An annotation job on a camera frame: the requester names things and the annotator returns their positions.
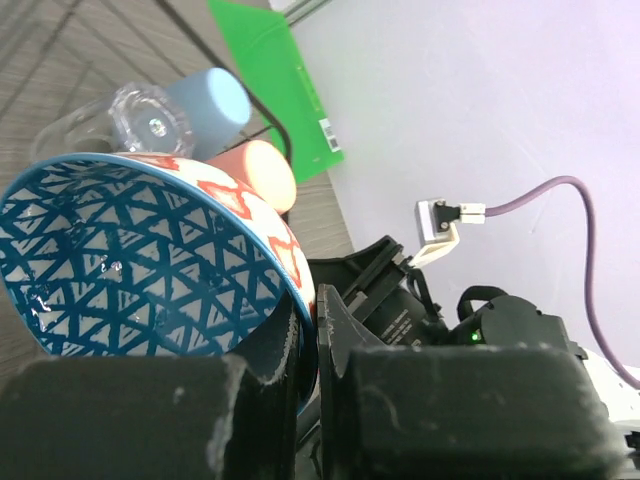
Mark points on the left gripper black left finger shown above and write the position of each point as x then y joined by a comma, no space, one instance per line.
222,417

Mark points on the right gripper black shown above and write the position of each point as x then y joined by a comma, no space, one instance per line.
385,293

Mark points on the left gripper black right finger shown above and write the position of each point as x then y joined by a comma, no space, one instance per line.
455,412

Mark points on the pink plastic cup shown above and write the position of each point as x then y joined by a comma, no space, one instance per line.
262,167

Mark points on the blue patterned ceramic bowl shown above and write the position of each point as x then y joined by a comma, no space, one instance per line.
148,255

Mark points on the light blue plastic cup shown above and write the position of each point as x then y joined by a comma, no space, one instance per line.
217,107

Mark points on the clear plastic cup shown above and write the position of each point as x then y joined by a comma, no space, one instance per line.
137,117

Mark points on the black wire dish rack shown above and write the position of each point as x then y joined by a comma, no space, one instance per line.
59,55

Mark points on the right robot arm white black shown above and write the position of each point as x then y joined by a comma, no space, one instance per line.
488,316

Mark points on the green plastic folder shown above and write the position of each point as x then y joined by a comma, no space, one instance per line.
270,64

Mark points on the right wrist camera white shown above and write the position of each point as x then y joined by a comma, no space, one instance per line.
436,223

